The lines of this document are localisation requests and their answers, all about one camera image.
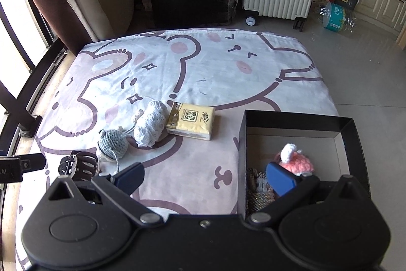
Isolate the grey crochet doll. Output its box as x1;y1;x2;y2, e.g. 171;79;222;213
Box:
96;107;144;174

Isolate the black window railing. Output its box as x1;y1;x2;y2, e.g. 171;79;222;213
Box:
0;0;70;195

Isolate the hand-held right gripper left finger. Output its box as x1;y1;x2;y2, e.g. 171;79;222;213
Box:
47;162;165;225

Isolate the yellow tissue packet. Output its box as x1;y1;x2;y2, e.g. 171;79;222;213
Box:
166;102;216;141

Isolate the cartoon bear printed bed sheet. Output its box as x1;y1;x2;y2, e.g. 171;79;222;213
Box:
17;28;342;270

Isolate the white crochet pouch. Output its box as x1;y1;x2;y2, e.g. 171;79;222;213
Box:
133;100;170;148

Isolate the rope hair tie with pearls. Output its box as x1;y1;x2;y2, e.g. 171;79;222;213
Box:
246;167;275;215

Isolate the black cardboard box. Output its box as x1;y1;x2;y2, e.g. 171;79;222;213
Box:
238;110;372;218

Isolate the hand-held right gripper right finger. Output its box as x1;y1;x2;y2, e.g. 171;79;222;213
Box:
245;162;360;225

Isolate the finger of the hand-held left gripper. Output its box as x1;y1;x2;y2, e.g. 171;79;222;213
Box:
19;153;47;173

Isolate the large teal label water bottle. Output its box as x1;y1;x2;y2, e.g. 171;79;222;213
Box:
312;2;356;34

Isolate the black hair claw clip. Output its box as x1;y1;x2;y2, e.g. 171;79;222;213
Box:
58;150;99;183

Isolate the pink crochet doll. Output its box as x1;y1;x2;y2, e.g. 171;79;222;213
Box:
274;143;315;177

